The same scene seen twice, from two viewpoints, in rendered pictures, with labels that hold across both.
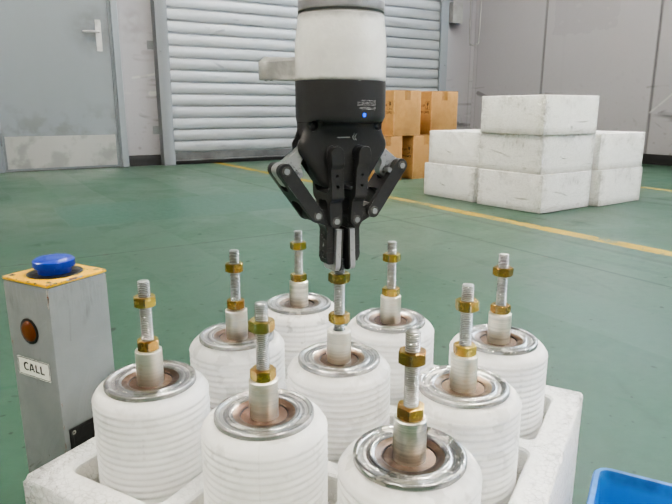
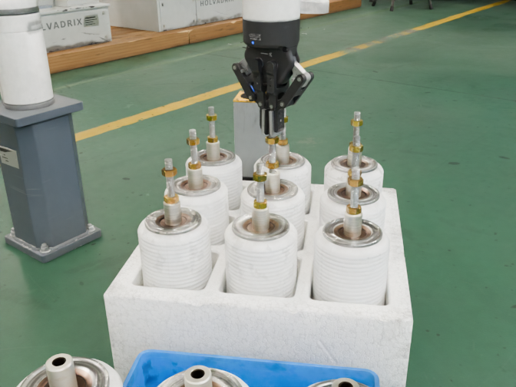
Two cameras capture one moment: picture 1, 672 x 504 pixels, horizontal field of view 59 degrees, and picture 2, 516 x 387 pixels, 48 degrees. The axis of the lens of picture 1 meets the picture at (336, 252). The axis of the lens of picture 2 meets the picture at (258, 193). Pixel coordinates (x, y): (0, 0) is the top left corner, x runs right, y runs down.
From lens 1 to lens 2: 79 cm
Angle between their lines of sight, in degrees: 67
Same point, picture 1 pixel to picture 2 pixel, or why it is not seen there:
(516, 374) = (319, 252)
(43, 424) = not seen: hidden behind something
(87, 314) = (255, 122)
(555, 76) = not seen: outside the picture
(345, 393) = (243, 203)
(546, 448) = (301, 304)
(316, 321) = (337, 176)
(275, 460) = not seen: hidden behind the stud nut
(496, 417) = (234, 242)
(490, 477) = (232, 275)
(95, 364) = (257, 150)
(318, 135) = (250, 50)
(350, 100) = (246, 32)
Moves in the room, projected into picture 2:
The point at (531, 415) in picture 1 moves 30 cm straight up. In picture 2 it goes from (329, 289) to (341, 48)
